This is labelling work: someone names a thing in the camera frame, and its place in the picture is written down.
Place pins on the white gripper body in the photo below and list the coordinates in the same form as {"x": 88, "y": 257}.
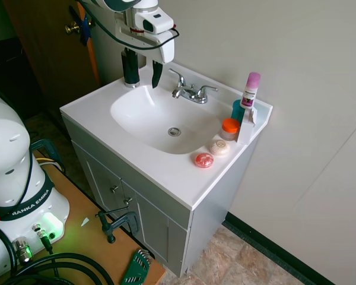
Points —
{"x": 149, "y": 44}

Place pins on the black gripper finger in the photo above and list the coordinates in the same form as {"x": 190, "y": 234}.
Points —
{"x": 131, "y": 69}
{"x": 156, "y": 72}

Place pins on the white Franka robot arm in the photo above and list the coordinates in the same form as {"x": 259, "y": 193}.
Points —
{"x": 12, "y": 166}

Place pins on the chrome sink faucet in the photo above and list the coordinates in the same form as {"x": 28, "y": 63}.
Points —
{"x": 190, "y": 93}

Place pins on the blue tape strip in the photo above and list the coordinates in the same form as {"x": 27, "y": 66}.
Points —
{"x": 85, "y": 29}

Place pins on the chrome sink drain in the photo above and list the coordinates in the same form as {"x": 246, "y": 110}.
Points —
{"x": 174, "y": 131}

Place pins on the brass door knob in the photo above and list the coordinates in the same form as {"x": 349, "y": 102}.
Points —
{"x": 72, "y": 28}

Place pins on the brown wooden door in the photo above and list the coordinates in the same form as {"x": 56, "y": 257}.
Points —
{"x": 47, "y": 59}

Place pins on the teal plastic cup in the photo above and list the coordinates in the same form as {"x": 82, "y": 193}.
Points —
{"x": 236, "y": 111}

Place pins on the orange lidded clear jar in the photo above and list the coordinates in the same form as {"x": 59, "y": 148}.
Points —
{"x": 230, "y": 129}

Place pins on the pink capped white bottle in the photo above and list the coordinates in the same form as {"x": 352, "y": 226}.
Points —
{"x": 250, "y": 92}

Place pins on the cream oval soap bar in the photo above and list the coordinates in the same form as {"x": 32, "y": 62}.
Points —
{"x": 220, "y": 147}

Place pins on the red round soap bar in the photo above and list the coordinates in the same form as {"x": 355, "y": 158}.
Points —
{"x": 204, "y": 160}

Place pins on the white cardboard box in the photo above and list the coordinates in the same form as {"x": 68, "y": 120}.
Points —
{"x": 245, "y": 129}

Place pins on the white sink countertop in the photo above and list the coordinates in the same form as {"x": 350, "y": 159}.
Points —
{"x": 166, "y": 178}

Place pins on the grey cabinet door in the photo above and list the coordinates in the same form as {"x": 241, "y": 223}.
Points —
{"x": 101, "y": 175}
{"x": 152, "y": 225}

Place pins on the metal cabinet knob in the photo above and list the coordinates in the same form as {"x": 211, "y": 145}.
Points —
{"x": 127, "y": 201}
{"x": 115, "y": 188}

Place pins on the black dark furniture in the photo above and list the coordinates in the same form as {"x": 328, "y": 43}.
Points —
{"x": 9, "y": 77}

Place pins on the black metal C-clamp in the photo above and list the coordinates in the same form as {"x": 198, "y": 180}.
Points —
{"x": 112, "y": 227}

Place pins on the white paper scrap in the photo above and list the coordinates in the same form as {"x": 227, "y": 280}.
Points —
{"x": 85, "y": 222}

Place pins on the grey vanity cabinet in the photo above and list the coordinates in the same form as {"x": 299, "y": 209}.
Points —
{"x": 207, "y": 225}

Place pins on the green hex key set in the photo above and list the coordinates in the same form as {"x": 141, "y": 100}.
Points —
{"x": 136, "y": 267}

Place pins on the silver base connector plug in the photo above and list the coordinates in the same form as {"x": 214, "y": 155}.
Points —
{"x": 21, "y": 249}

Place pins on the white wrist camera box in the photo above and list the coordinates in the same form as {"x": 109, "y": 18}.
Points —
{"x": 160, "y": 20}

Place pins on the dark green metal frame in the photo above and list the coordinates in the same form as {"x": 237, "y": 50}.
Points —
{"x": 49, "y": 147}

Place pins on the black wall baseboard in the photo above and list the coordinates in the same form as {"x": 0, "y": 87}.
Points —
{"x": 270, "y": 243}

